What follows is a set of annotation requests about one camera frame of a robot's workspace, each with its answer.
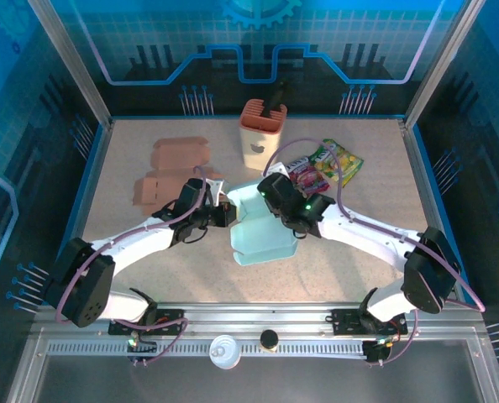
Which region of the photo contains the light blue paper box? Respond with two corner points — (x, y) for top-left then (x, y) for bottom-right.
(227, 179), (297, 268)

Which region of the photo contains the orange paper box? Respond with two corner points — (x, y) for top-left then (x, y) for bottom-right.
(132, 137), (225, 215)

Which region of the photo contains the black connector box with LED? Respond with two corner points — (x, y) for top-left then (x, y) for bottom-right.
(126, 333), (158, 365)
(361, 338), (396, 367)

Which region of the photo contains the purple candy bag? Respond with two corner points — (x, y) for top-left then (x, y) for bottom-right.
(285, 155), (331, 196)

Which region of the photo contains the cream knife block orange top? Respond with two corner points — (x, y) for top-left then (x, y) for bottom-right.
(239, 98), (288, 172)

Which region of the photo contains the green yellow candy bag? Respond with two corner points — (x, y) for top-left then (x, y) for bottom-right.
(307, 139), (365, 188)

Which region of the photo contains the aluminium extrusion beam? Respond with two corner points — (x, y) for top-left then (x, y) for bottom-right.
(33, 302), (484, 337)

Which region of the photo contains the white round cap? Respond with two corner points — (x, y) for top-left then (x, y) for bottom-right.
(208, 334), (243, 370)

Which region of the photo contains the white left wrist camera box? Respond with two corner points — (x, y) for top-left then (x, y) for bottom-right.
(205, 178), (226, 207)

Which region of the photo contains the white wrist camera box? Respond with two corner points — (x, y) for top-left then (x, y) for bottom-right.
(265, 161), (291, 177)
(205, 178), (226, 207)

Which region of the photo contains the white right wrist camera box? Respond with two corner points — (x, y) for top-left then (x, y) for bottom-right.
(265, 161), (291, 177)

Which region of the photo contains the black handled knife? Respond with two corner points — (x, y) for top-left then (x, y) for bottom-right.
(262, 77), (291, 118)

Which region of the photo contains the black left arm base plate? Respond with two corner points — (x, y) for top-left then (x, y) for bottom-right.
(108, 308), (186, 337)

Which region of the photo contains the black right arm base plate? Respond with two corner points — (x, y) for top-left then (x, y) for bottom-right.
(330, 307), (409, 336)

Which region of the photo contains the slotted aluminium cable rail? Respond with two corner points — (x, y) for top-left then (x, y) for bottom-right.
(46, 340), (366, 358)

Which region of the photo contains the aluminium frame post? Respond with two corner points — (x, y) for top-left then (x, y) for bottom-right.
(25, 0), (113, 129)
(403, 0), (486, 129)

